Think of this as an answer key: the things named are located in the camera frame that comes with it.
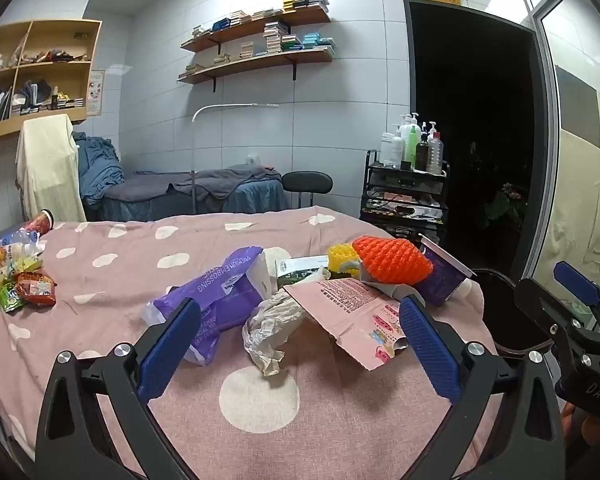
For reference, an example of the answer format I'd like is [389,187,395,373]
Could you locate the grey blanket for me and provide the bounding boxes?
[105,164,283,202]

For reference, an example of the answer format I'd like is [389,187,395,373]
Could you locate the black trolley cart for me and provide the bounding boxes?
[360,150,451,248]

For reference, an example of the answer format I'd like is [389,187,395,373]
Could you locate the clear ribbed bottle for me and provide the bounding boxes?
[427,131,444,176]

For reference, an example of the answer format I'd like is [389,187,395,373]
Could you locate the red paper cup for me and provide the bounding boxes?
[27,210,56,235]

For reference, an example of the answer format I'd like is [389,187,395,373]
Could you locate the brown bottle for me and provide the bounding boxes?
[414,132,430,171]

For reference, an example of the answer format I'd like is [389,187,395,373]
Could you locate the pink spotted blanket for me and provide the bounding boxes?
[0,205,506,480]

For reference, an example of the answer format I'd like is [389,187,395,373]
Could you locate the black trash bin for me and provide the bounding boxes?
[467,267,561,358]

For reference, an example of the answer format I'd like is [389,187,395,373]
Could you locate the purple tissue pack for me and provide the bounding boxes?
[141,246,281,365]

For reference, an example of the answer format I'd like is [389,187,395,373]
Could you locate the cream towel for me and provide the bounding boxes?
[16,114,87,223]

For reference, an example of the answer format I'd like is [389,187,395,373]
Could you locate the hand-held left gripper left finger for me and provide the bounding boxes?
[35,298,203,480]

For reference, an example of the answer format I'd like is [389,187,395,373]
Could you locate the wall shelves with boxes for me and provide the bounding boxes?
[179,21,336,80]

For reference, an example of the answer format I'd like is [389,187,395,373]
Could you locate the yellow foam fruit net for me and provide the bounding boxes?
[327,243,363,278]

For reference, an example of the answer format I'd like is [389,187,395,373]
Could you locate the person's right hand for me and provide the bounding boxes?
[560,402,600,466]

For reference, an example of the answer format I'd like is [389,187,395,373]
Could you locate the white paper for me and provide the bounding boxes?
[242,287,308,377]

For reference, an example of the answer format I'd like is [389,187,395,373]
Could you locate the stacks of small boxes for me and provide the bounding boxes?
[192,0,330,37]

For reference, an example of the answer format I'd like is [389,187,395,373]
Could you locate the grey framed sliding door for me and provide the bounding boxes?
[510,0,600,341]

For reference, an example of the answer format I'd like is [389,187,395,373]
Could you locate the white jar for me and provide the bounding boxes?
[379,132,396,167]

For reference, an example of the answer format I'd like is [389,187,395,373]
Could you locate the green pump bottle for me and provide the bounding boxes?
[403,112,423,162]

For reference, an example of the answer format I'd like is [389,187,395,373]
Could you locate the white floor lamp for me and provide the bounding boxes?
[191,103,280,214]

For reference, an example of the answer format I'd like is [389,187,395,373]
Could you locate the massage bed with blue cover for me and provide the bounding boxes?
[100,164,291,222]

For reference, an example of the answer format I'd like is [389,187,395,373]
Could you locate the purple paper container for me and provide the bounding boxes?
[417,235,481,307]

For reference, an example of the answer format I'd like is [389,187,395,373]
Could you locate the clear plastic bottle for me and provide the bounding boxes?
[0,230,46,257]

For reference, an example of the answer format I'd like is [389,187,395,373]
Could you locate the black round stool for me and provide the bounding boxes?
[281,171,334,208]

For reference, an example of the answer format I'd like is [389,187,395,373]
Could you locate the wooden wall cabinet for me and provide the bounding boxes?
[0,19,103,143]

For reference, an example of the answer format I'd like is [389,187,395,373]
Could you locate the green white milk carton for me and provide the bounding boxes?
[275,255,331,288]

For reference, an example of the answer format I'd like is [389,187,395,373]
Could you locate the potted plant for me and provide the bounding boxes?
[485,182,527,232]

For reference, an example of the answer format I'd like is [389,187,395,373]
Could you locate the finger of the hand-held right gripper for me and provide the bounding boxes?
[513,277,600,362]
[553,261,600,332]

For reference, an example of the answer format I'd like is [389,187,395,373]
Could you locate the pink flattened cardboard box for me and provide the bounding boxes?
[283,277,411,372]

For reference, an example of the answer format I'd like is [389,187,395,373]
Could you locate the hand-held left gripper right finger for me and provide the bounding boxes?
[398,296,567,480]

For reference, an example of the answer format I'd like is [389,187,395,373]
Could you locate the wall poster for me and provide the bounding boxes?
[87,70,104,118]

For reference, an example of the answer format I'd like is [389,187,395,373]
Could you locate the pile of blue bedding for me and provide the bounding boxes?
[72,131,126,206]

